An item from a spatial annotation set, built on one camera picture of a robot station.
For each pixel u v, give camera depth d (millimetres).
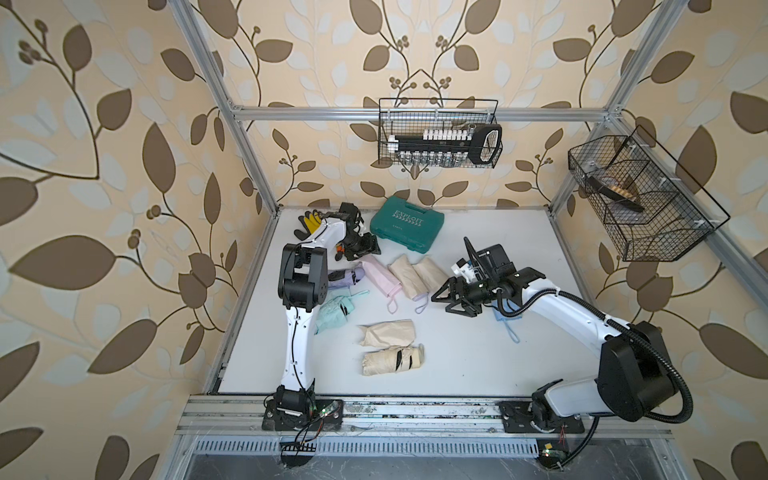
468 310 746
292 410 655
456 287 727
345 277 963
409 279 963
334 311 886
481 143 842
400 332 884
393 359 799
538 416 656
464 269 803
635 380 419
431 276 975
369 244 951
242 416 756
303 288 618
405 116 912
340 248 1073
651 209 731
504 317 736
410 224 1103
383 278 961
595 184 764
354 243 918
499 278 659
